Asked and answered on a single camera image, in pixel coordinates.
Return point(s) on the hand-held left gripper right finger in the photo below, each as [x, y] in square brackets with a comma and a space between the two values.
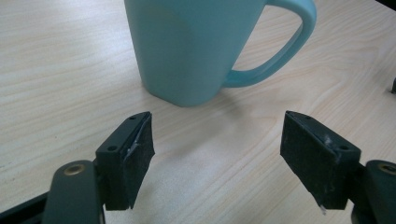
[317, 158]

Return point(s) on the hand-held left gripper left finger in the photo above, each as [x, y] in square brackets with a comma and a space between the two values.
[124, 161]

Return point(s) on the teal cup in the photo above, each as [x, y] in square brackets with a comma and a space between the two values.
[186, 49]

